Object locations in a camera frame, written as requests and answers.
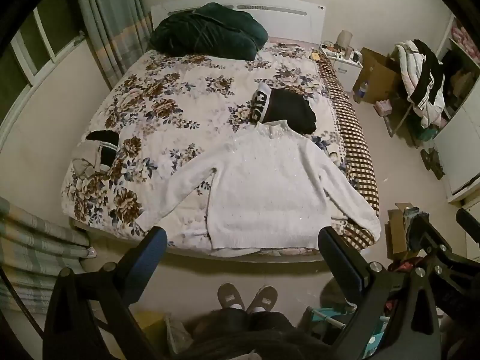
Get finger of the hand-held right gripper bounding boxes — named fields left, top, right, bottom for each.
left=409, top=212, right=452, bottom=259
left=455, top=208, right=480, bottom=234

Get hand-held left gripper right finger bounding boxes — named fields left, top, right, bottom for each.
left=317, top=226, right=440, bottom=360

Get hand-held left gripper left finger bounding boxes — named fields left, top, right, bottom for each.
left=42, top=226, right=168, bottom=360

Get white knit sweater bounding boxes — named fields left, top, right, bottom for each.
left=152, top=119, right=382, bottom=251

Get folded black and grey clothes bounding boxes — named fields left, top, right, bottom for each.
left=71, top=130, right=121, bottom=179

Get pile of clothes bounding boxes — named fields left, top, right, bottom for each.
left=392, top=39, right=451, bottom=128

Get small cardboard box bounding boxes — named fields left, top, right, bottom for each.
left=384, top=202, right=421, bottom=261

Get red cloth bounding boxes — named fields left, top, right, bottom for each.
left=388, top=257, right=422, bottom=275

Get teal rack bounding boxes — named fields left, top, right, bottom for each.
left=304, top=305, right=391, bottom=360

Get dark slippers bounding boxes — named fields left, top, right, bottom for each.
left=420, top=147, right=445, bottom=181

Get white wardrobe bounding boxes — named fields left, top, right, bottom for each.
left=431, top=15, right=480, bottom=207

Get yellow box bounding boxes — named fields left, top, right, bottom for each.
left=131, top=309, right=169, bottom=360

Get person's right grey slipper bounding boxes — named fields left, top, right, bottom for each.
left=245, top=286, right=279, bottom=314

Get person's grey slipper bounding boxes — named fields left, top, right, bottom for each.
left=245, top=286, right=279, bottom=314
left=217, top=283, right=246, bottom=310

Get person's left grey slipper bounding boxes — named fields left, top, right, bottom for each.
left=217, top=283, right=246, bottom=310

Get translucent plastic bag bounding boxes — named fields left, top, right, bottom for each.
left=165, top=317, right=196, bottom=357

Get brown checked sheet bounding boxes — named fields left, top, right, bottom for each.
left=317, top=53, right=379, bottom=250

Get person's dark clothing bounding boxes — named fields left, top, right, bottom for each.
left=187, top=307, right=338, bottom=360

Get green striped curtain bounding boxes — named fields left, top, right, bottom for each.
left=73, top=0, right=152, bottom=91
left=0, top=197, right=96, bottom=312

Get floral bedspread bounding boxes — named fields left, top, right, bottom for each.
left=61, top=41, right=376, bottom=259

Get black garment with white band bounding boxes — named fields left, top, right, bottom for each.
left=250, top=85, right=317, bottom=136

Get large cardboard box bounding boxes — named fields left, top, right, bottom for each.
left=352, top=47, right=404, bottom=104

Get white nightstand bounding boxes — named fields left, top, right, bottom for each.
left=319, top=43, right=364, bottom=83

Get dark green blanket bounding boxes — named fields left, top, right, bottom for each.
left=149, top=2, right=269, bottom=61

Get white framed window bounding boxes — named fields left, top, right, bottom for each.
left=0, top=5, right=85, bottom=128

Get white headboard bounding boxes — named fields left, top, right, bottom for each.
left=150, top=0, right=326, bottom=44

